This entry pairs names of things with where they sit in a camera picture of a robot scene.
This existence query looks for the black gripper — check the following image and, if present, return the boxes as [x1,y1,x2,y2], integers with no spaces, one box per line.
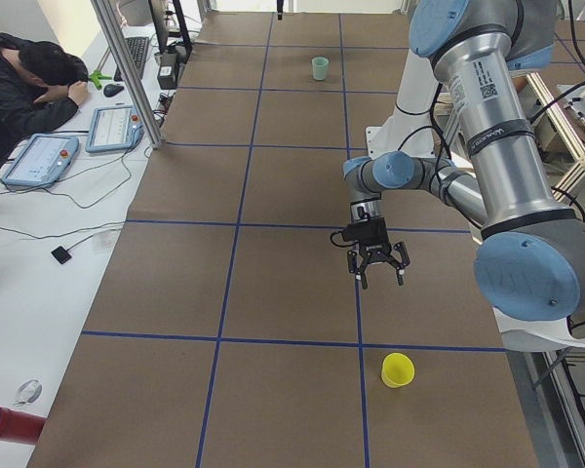
[347,217,410,290]

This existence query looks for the yellow plastic cup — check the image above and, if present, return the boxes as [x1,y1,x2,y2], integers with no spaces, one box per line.
[380,352,415,388]

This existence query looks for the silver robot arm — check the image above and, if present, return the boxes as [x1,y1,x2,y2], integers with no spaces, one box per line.
[331,1,585,321]

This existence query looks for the green plastic cup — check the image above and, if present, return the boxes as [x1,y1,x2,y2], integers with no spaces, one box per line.
[311,57,330,81]

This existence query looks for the black power adapter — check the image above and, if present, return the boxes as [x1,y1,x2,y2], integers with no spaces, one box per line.
[157,53,179,90]

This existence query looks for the black keyboard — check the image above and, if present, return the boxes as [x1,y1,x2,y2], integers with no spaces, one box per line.
[125,36,150,79]

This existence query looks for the white chair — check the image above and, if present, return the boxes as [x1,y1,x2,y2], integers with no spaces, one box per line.
[492,307,585,352]

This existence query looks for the black computer mouse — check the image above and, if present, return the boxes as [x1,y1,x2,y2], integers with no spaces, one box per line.
[102,83,124,98]

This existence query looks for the green tool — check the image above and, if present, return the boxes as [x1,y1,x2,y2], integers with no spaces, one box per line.
[89,69,113,90]

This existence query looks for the far blue teach pendant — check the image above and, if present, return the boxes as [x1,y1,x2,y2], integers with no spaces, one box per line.
[85,105,143,153]

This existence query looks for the blue teach pendant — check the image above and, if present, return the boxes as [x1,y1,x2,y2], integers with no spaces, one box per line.
[85,105,143,153]
[1,134,80,188]

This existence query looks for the person in black jacket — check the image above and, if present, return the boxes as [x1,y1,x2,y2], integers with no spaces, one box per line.
[0,33,89,167]

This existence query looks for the near blue teach pendant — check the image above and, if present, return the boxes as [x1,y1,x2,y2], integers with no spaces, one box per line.
[1,134,80,188]

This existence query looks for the small black square device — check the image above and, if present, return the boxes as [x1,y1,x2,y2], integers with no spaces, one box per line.
[51,246,72,264]

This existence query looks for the red cylinder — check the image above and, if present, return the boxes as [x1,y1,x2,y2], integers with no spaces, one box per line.
[0,407,46,445]

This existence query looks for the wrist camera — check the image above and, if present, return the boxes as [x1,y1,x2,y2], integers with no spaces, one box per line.
[341,222,373,243]

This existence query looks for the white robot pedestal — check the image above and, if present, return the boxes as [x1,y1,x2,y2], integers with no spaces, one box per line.
[367,49,439,160]

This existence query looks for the aluminium frame post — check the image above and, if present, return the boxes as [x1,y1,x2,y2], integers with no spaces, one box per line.
[91,0,163,149]

